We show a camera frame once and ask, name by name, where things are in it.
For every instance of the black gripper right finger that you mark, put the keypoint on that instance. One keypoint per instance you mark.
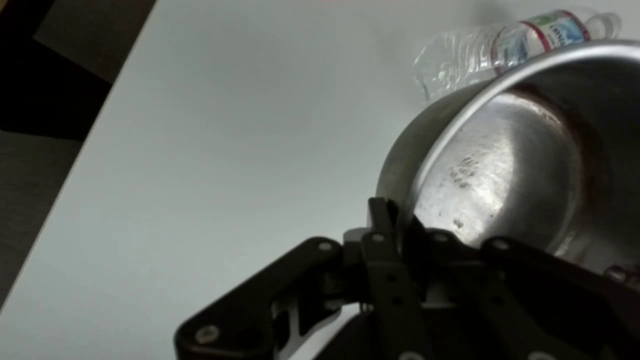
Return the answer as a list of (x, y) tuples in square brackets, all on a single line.
[(533, 301)]

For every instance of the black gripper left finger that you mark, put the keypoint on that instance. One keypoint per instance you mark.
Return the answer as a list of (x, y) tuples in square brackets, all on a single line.
[(301, 281)]

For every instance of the silver metal pot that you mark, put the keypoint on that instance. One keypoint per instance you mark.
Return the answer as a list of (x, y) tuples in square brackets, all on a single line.
[(521, 166)]

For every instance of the crumpled clear water bottle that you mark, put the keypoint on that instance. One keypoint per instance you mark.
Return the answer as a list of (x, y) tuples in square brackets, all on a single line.
[(512, 42)]

